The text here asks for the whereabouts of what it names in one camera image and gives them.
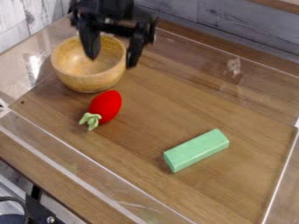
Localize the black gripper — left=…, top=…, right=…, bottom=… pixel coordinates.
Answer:
left=69, top=0, right=157, bottom=69

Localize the red plush strawberry toy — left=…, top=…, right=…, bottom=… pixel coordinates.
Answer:
left=78, top=90, right=122, bottom=130

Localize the wooden bowl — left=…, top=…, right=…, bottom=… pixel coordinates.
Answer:
left=50, top=36, right=126, bottom=93

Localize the clear acrylic tray barrier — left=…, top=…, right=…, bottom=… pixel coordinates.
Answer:
left=0, top=20, right=299, bottom=224

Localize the green rectangular block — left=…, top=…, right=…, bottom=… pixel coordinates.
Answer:
left=162, top=129, right=229, bottom=172

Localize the black cable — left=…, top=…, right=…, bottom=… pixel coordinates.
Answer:
left=0, top=195, right=33, bottom=224

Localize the black metal bracket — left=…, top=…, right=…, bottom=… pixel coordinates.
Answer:
left=25, top=185, right=65, bottom=224

